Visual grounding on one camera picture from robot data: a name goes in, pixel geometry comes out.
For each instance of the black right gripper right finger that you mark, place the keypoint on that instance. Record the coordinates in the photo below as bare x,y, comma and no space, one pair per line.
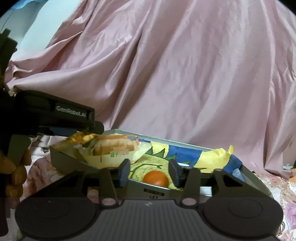
187,178

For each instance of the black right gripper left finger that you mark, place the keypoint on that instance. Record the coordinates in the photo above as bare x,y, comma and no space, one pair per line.
109,180

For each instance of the small orange tangerine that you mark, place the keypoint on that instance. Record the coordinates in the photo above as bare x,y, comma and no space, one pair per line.
156,178

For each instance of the yellow foil snack packet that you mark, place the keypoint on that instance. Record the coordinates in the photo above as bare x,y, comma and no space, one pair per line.
76,139

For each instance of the left hand holding gripper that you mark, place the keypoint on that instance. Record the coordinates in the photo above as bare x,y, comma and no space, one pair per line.
16,176

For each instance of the yellow blue snack bag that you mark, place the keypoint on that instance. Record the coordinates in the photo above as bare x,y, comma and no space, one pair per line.
158,156

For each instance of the sandwich biscuit packet in box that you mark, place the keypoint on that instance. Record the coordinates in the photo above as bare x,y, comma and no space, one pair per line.
110,151

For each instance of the grey cardboard snack box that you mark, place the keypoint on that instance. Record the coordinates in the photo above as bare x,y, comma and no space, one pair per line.
67,161

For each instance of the floral quilted bedspread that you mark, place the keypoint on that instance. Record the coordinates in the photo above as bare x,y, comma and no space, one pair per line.
42,173

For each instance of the pink satin blanket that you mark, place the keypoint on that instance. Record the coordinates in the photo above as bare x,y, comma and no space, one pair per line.
209,73

